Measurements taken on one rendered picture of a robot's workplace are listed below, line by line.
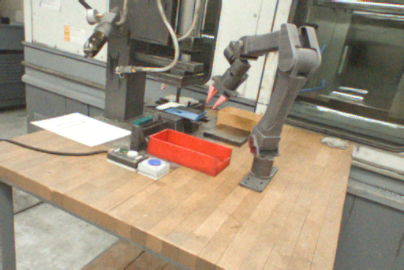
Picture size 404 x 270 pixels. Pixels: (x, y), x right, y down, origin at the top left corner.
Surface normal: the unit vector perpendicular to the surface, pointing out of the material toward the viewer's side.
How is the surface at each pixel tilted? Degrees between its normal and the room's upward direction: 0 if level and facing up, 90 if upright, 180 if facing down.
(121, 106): 90
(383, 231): 90
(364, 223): 90
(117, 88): 90
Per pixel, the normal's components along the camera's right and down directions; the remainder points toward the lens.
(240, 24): -0.50, 0.22
